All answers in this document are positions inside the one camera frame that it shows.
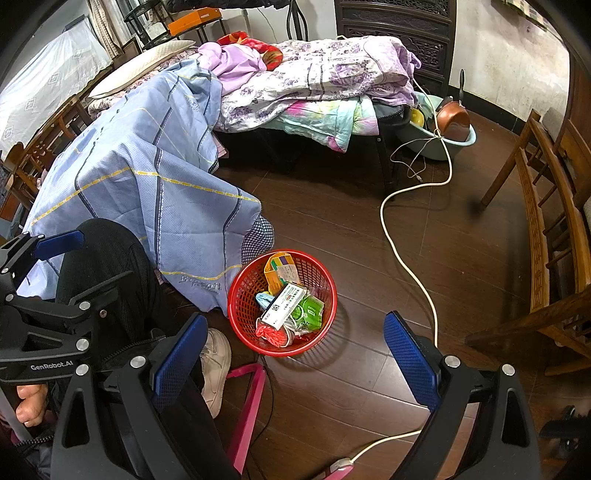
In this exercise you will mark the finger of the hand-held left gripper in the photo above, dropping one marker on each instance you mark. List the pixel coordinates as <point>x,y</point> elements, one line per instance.
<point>60,242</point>
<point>97,288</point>

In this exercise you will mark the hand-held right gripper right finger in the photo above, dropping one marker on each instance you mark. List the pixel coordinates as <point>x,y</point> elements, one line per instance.
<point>411,360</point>

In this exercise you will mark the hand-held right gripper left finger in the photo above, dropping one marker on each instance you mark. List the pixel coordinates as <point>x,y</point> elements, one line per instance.
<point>180,360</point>

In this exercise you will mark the red plastic basket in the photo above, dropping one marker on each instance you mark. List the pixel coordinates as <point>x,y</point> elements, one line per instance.
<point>240,314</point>

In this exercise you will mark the red yarn pompom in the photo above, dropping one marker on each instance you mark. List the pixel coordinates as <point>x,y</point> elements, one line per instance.
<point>270,334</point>

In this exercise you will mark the blue face mask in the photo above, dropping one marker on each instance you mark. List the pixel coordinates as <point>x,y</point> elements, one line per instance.
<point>264,299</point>

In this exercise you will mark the green and white packet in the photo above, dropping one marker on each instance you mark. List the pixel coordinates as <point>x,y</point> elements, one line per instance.
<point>309,314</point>

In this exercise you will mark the white medicine box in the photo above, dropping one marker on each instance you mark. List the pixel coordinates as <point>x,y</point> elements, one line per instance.
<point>281,304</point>

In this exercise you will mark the orange medicine carton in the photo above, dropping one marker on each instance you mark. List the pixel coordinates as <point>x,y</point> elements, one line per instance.
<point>272,277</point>

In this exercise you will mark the person's left hand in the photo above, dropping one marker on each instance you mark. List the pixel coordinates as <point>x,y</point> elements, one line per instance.
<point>32,406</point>

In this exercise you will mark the white shoe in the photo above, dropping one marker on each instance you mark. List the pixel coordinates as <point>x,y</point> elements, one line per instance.
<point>217,364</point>

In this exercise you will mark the person's leg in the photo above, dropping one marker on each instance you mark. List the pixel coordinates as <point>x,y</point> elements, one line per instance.
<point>106,249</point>

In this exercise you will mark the wooden chair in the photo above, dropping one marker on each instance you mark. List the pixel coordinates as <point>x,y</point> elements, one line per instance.
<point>60,120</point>
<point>14,184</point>

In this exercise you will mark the blue checked bed sheet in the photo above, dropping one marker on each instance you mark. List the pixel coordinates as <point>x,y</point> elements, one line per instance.
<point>138,184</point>

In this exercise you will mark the pink power strip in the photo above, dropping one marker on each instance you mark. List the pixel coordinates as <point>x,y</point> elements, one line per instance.
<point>339,468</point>

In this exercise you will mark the checkered mesh cloth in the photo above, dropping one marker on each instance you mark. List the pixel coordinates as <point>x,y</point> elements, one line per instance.
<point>258,240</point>

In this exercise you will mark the floral folded quilt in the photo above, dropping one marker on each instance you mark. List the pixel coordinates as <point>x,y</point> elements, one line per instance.
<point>108,100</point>

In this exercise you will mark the white dust cover cloth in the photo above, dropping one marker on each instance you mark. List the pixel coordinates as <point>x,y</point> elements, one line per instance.
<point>41,83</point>

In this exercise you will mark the black chair base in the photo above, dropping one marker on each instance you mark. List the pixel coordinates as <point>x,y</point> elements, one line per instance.
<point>563,427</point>

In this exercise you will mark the wooden armchair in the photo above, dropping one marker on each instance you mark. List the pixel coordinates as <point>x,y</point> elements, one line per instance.
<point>535,230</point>

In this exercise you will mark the cream pillow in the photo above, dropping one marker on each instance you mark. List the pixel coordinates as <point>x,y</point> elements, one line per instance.
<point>147,60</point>

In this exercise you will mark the light blue basin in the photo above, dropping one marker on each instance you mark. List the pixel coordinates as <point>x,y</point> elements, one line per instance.
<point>429,147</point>

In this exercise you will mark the beige curtain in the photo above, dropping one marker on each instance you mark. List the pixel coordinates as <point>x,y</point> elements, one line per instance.
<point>101,27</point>

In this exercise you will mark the black round stool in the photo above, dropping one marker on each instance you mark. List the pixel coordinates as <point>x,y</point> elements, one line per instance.
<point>128,17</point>

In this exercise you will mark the copper pot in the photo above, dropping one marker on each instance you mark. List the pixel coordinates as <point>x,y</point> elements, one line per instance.
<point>452,122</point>

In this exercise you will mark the yellow bowl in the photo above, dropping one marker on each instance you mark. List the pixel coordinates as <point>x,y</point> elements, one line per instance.
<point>418,117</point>

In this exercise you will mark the lilac garment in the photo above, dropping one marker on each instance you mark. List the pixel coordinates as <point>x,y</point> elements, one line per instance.
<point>235,64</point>

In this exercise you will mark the flat orange box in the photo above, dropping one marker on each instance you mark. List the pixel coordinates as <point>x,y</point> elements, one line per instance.
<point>194,23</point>

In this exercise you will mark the pastel tie-dye quilt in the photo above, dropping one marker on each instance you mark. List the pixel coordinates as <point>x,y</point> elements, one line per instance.
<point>323,117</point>

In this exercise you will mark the red blanket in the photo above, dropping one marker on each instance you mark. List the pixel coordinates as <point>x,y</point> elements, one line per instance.
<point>249,44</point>

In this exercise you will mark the purple floral pajamas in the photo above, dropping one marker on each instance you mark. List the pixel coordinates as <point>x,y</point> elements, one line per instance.
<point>332,69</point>

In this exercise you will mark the dark carved folding screen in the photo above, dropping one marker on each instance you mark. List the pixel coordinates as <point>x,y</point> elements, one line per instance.
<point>434,50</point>

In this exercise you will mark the pink metal frame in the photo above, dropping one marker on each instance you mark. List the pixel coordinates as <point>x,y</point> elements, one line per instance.
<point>251,415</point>

